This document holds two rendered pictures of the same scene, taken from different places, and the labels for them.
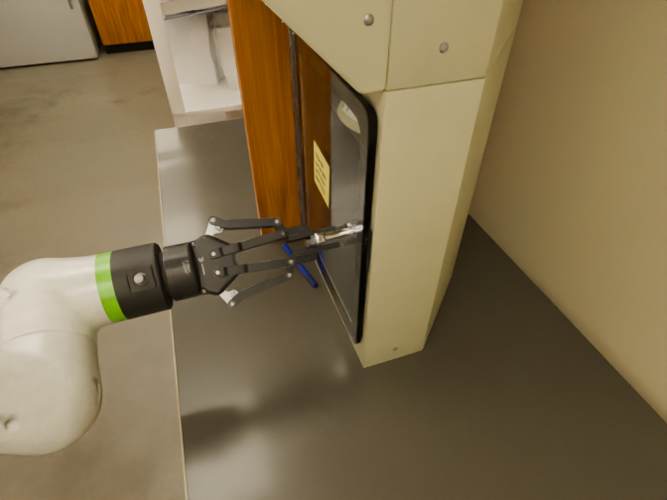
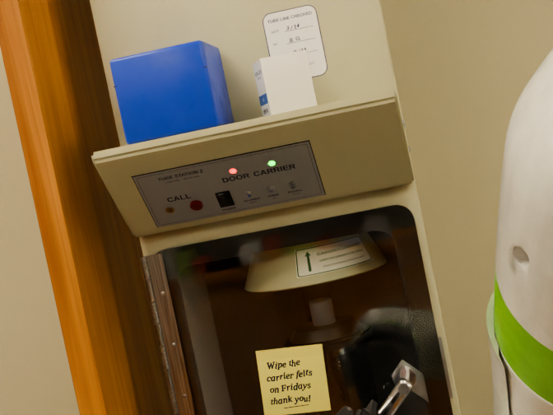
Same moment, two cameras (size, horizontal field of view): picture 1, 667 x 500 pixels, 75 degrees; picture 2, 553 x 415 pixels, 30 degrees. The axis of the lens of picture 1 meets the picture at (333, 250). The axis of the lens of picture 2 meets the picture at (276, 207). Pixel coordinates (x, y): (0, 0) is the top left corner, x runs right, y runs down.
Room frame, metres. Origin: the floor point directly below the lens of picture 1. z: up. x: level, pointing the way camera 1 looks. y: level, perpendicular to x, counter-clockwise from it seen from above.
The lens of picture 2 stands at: (0.03, 1.03, 1.47)
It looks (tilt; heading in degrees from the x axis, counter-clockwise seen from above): 3 degrees down; 297
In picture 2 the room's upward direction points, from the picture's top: 12 degrees counter-clockwise
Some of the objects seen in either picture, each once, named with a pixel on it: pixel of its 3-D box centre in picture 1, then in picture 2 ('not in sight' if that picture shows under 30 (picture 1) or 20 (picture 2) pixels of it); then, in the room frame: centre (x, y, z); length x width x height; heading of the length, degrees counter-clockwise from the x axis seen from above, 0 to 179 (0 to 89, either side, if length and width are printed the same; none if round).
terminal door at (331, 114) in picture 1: (327, 193); (312, 400); (0.56, 0.01, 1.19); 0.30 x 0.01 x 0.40; 19
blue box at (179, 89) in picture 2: not in sight; (174, 94); (0.61, 0.08, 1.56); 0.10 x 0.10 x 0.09; 19
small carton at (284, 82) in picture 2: not in sight; (284, 85); (0.50, 0.04, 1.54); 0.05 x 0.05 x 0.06; 37
